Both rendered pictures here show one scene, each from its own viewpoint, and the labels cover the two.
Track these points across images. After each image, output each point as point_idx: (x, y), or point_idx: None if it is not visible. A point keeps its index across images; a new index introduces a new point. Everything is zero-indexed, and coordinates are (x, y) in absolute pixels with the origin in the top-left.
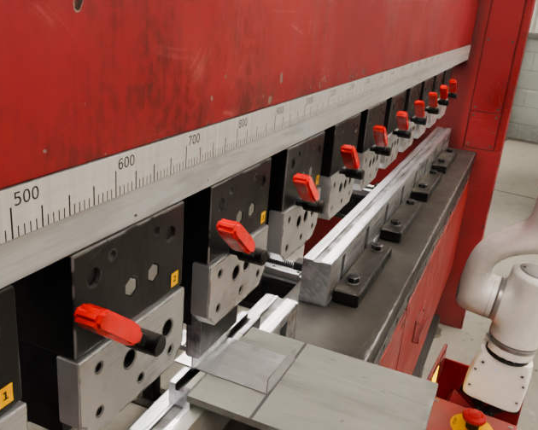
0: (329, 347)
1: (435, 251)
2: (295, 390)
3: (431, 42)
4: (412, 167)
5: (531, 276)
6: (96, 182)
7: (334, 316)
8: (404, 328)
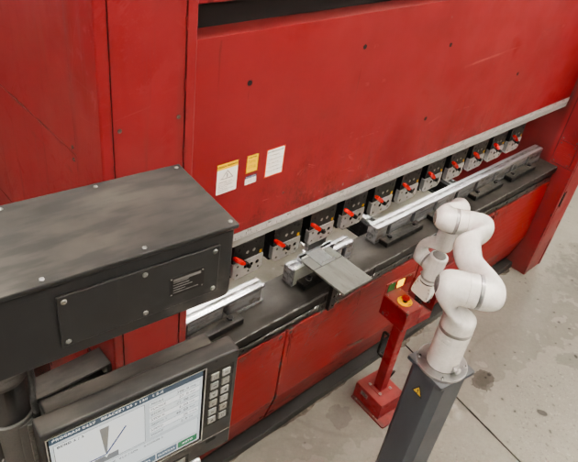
0: (363, 259)
1: None
2: (329, 267)
3: (481, 126)
4: (472, 180)
5: (434, 256)
6: (282, 217)
7: (374, 248)
8: None
